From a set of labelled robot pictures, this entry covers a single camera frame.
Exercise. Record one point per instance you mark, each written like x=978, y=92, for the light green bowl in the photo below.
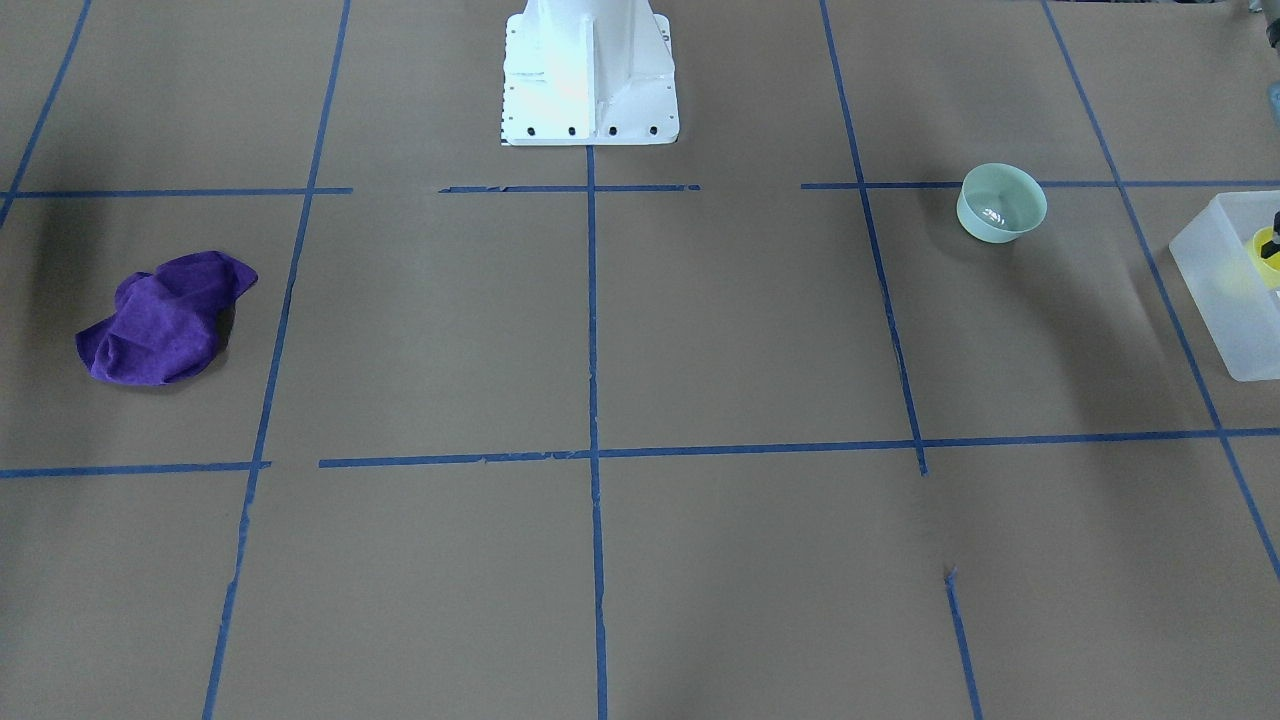
x=998, y=203

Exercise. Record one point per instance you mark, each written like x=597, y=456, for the yellow plastic cup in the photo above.
x=1269, y=272

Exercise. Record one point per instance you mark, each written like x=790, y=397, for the crumpled purple cloth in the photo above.
x=164, y=327

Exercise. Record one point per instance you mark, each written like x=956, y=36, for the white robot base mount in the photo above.
x=589, y=73

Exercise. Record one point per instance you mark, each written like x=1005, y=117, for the translucent plastic box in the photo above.
x=1240, y=312

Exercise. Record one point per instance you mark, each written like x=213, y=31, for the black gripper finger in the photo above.
x=1269, y=241

